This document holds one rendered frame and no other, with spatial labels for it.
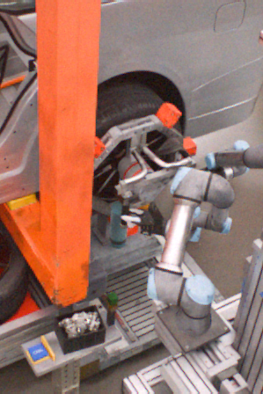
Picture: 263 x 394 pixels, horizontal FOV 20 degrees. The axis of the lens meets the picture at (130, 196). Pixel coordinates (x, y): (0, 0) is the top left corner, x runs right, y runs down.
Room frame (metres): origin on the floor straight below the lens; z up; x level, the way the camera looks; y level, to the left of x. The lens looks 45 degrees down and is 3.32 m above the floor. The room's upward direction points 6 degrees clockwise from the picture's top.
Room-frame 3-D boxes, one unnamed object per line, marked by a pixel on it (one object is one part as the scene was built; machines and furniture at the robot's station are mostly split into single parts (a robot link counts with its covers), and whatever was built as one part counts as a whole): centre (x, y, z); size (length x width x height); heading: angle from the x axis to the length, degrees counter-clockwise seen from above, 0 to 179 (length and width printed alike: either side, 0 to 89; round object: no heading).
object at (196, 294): (1.86, -0.30, 0.98); 0.13 x 0.12 x 0.14; 78
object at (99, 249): (2.84, 0.10, 0.32); 0.40 x 0.30 x 0.28; 124
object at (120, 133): (2.70, 0.01, 0.85); 0.54 x 0.07 x 0.54; 124
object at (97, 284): (2.51, 0.25, 0.26); 0.42 x 0.18 x 0.35; 34
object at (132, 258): (2.84, 0.10, 0.13); 0.50 x 0.36 x 0.10; 124
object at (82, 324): (1.97, 0.17, 0.51); 0.20 x 0.14 x 0.13; 116
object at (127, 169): (2.64, -0.03, 0.85); 0.21 x 0.14 x 0.14; 34
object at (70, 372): (1.93, 0.23, 0.21); 0.10 x 0.10 x 0.42; 34
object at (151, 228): (2.38, -0.12, 0.80); 0.12 x 0.08 x 0.09; 79
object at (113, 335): (1.95, 0.20, 0.44); 0.43 x 0.17 x 0.03; 124
